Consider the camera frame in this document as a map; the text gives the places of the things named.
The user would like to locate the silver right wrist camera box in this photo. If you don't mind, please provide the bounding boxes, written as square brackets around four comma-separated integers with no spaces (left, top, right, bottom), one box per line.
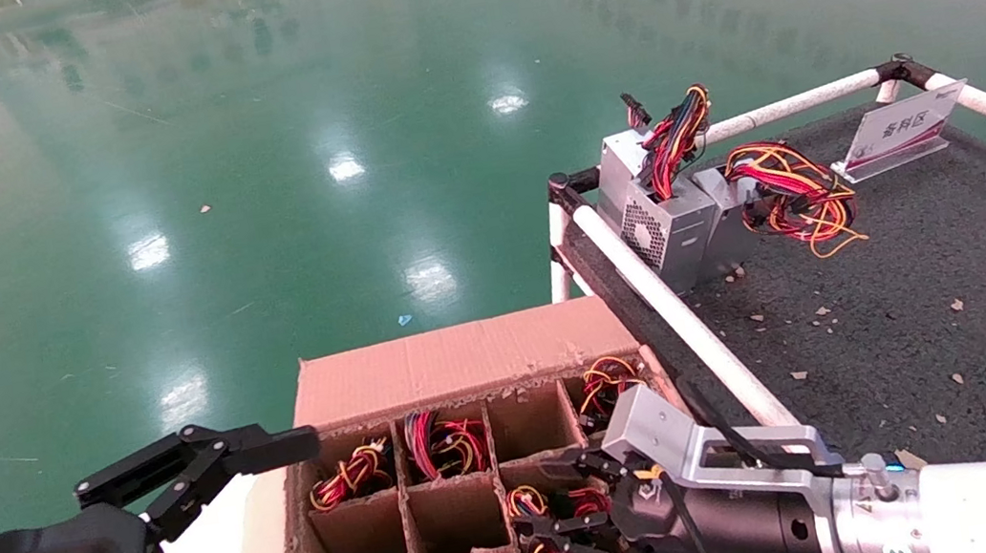
[594,359,850,522]

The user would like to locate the cardboard box with dividers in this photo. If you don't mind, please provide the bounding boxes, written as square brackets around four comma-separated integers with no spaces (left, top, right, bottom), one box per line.
[195,275,783,553]

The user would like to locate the black camera cable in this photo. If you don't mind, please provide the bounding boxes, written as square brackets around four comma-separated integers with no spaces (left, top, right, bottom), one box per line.
[643,355,856,553]

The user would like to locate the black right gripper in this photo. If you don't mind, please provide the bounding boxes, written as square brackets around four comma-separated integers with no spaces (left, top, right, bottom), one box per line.
[504,413,847,553]

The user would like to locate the orange red cable power supply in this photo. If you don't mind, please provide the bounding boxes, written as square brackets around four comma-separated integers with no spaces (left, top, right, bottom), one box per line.
[569,351,656,434]

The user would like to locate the white pipe table frame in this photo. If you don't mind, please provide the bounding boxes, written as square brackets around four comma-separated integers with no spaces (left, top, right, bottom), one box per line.
[525,41,986,468]

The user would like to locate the silver power supply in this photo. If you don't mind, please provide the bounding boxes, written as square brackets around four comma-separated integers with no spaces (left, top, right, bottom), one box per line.
[504,472,622,553]
[688,127,872,281]

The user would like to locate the red black cable power supply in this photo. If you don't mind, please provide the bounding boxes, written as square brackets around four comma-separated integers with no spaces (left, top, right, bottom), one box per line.
[400,401,492,484]

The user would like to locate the clear acrylic label sign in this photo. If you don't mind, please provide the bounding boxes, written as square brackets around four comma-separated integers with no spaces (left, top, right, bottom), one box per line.
[820,77,980,188]

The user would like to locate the silver power supply upright cables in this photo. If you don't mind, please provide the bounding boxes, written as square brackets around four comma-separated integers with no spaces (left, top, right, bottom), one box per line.
[581,80,736,303]

